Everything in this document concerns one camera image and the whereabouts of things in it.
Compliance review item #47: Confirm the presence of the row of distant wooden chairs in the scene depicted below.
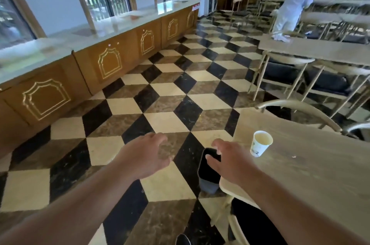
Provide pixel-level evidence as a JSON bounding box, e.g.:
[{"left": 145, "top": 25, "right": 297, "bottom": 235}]
[{"left": 230, "top": 0, "right": 370, "bottom": 44}]

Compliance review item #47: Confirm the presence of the light wooden chair frame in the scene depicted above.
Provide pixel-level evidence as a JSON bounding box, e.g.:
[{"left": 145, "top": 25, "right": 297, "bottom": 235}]
[{"left": 209, "top": 194, "right": 250, "bottom": 245}]

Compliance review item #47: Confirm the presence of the person's left forearm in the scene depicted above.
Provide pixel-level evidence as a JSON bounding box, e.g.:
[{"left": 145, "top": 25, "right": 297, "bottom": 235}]
[{"left": 0, "top": 164, "right": 139, "bottom": 245}]

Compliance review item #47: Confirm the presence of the grey trash bin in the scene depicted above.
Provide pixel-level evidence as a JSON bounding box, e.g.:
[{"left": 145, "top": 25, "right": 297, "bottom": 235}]
[{"left": 197, "top": 147, "right": 222, "bottom": 195}]

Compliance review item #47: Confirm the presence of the person's dark shoe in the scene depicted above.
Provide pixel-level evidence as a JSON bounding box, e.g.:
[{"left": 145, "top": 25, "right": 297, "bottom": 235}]
[{"left": 175, "top": 233, "right": 192, "bottom": 245}]

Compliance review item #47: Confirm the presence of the light wooden chair curved back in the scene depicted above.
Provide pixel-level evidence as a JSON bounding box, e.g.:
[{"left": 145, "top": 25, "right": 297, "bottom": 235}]
[
  {"left": 342, "top": 122, "right": 370, "bottom": 140},
  {"left": 255, "top": 99, "right": 343, "bottom": 135}
]

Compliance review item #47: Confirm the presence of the wooden chair black seat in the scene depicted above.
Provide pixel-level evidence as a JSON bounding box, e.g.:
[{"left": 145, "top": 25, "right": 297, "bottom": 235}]
[
  {"left": 301, "top": 61, "right": 370, "bottom": 119},
  {"left": 248, "top": 51, "right": 315, "bottom": 101}
]

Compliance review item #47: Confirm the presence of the long wooden counter white top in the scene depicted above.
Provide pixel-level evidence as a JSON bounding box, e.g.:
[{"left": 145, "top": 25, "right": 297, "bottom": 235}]
[{"left": 0, "top": 0, "right": 201, "bottom": 159}]

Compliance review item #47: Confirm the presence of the white paper cup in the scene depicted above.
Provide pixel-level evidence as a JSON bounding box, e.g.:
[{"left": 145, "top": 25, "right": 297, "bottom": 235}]
[{"left": 250, "top": 130, "right": 273, "bottom": 158}]

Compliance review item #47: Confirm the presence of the person's left hand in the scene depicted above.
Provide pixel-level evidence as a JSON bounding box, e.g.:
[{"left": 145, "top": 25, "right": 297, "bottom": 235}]
[{"left": 115, "top": 132, "right": 174, "bottom": 182}]

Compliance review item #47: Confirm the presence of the person's right forearm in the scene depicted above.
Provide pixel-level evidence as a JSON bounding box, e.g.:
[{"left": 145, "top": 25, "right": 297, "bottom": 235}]
[{"left": 247, "top": 173, "right": 370, "bottom": 245}]

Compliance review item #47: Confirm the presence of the person's right hand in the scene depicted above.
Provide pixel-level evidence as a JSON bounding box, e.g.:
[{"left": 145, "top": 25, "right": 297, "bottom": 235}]
[{"left": 205, "top": 139, "right": 262, "bottom": 188}]

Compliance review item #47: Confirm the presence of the long light wooden table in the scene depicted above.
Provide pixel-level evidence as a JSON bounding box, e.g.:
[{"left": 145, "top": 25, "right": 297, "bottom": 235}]
[{"left": 258, "top": 33, "right": 370, "bottom": 67}]

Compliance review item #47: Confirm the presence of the white cloth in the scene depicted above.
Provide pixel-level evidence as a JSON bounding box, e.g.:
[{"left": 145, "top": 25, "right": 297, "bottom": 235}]
[{"left": 271, "top": 33, "right": 291, "bottom": 43}]

